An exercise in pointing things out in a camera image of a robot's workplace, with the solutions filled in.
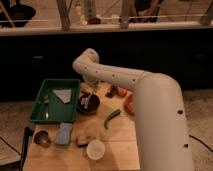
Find green pepper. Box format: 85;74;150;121
104;109;121;129

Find grey cloth in tray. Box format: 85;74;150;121
53;89;72;104

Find orange bowl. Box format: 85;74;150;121
124;94;134;115

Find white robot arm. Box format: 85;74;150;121
72;48;195;171

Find black clamp post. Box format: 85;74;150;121
19;127;34;171

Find white handled brush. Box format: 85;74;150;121
81;89;100;110

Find metal spoon in tray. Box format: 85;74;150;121
43;95;49;119

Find blue sponge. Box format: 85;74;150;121
55;123;73;145

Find black floor cable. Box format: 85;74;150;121
189;133;213;154

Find dark metal cup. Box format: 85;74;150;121
34;130;51;148

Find orange tomato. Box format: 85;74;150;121
116;87;127;97

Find dark red grapes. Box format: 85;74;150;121
105;85;117;98

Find green plastic tray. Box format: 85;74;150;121
29;79;80;124

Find purple bowl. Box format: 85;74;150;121
77;94;100;116

